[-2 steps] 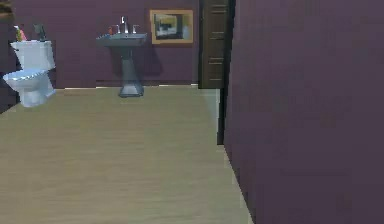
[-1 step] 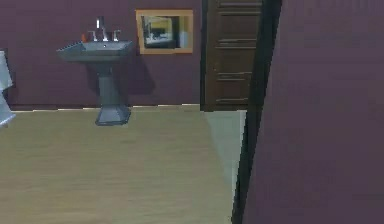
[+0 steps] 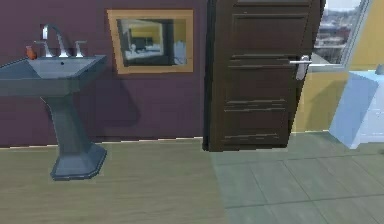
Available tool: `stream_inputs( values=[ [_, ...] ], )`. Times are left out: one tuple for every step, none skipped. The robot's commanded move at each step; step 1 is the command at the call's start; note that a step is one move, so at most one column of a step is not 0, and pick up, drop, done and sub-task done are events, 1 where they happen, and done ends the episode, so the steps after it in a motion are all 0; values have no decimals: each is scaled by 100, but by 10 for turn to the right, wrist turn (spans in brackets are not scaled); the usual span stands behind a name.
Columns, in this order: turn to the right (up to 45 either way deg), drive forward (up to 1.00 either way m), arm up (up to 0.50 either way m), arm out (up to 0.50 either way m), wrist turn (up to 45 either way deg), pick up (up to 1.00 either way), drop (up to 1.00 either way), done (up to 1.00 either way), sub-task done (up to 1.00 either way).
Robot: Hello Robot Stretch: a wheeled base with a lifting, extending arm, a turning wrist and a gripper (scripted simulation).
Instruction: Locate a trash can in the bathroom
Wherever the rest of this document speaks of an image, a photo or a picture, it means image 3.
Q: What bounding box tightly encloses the wooden framed mirror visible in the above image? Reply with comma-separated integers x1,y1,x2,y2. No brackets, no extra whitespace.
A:
106,8,195,75

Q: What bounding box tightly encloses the small orange bottle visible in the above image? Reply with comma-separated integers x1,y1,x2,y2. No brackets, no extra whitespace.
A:
25,45,38,61

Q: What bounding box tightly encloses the silver sink faucet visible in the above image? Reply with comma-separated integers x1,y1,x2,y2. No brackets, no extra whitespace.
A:
34,23,87,59

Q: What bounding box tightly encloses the pale blue cabinet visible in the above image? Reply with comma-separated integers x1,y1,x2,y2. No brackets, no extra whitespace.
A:
328,64,384,150

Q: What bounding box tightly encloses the window with white frame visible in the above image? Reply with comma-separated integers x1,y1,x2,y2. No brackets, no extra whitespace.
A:
308,0,374,73

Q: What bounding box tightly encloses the grey pedestal sink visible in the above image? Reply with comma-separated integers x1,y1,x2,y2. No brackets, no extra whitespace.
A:
0,54,109,182

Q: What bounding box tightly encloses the silver door handle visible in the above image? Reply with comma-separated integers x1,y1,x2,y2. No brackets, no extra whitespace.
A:
288,55,313,82

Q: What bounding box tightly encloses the dark brown room door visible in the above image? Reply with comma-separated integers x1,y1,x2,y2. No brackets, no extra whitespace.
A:
202,0,327,153

